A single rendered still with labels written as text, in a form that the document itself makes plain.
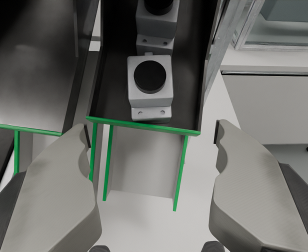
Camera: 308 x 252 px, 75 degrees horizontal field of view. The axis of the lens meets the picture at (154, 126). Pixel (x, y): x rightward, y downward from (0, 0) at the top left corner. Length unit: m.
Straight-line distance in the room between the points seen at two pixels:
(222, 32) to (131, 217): 0.44
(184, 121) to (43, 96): 0.17
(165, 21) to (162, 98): 0.08
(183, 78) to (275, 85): 0.92
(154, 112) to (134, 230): 0.37
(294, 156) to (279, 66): 1.07
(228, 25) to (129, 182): 0.31
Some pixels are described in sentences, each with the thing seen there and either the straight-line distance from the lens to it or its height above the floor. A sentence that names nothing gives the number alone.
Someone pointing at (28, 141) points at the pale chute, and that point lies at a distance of 0.42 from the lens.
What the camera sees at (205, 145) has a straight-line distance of 0.65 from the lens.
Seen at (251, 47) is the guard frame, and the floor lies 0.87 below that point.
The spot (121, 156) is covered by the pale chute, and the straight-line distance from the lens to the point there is 0.40.
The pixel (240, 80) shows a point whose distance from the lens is 1.05.
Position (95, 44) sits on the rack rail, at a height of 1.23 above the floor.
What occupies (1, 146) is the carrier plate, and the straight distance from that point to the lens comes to 0.58.
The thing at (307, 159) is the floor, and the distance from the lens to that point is 2.04.
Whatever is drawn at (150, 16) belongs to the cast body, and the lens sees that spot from 0.23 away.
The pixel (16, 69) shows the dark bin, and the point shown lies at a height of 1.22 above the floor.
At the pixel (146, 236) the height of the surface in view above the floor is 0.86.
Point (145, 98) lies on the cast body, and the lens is 0.19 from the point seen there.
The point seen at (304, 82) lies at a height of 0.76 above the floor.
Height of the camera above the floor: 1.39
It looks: 55 degrees down
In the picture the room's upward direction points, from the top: 6 degrees clockwise
